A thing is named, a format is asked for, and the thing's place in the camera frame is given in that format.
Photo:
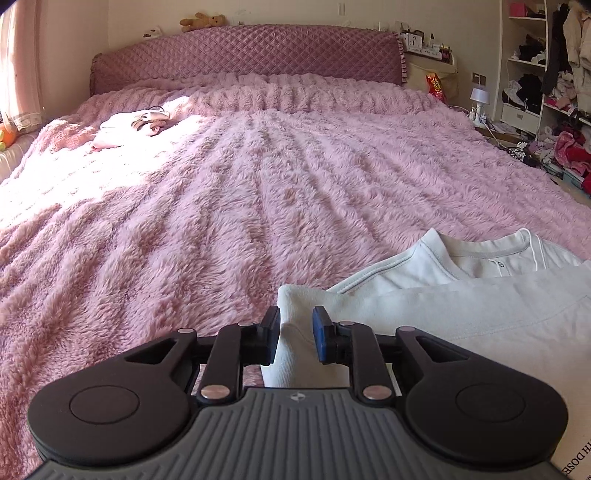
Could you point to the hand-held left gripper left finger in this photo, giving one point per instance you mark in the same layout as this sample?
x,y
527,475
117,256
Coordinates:
x,y
272,334

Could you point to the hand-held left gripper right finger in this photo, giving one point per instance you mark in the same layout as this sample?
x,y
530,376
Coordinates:
x,y
321,334

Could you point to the white printed sweatshirt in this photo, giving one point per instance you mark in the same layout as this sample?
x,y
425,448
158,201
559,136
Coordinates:
x,y
485,309

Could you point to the small pink clothes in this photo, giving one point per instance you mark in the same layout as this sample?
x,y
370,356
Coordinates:
x,y
134,127

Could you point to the hanging clothes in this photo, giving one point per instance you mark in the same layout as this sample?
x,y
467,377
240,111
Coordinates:
x,y
575,41

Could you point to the pink fluffy blanket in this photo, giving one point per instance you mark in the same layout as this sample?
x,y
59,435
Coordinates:
x,y
184,207

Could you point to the red snack bag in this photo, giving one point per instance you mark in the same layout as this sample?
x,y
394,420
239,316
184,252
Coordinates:
x,y
436,87

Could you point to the purple quilted headboard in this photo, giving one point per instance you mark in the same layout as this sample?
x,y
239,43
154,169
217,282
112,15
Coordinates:
x,y
249,60

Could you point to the white table lamp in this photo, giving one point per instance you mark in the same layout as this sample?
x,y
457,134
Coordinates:
x,y
479,99

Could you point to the bedside clutter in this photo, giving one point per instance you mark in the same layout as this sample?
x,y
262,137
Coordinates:
x,y
422,44

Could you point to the cream mattress sheet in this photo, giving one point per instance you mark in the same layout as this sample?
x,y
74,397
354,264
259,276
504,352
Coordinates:
x,y
14,159

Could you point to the brown teddy bear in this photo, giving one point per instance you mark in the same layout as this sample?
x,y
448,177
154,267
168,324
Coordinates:
x,y
203,21

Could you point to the orange plush toy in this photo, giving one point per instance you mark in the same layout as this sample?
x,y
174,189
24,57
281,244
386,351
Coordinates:
x,y
7,136

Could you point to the white open shelf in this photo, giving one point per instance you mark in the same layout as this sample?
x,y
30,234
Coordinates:
x,y
521,60

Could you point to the pink lace curtain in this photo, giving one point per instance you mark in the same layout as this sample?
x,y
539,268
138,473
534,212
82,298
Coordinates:
x,y
21,60

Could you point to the wall outlet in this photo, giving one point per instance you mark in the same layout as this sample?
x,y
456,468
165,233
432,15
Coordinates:
x,y
479,78

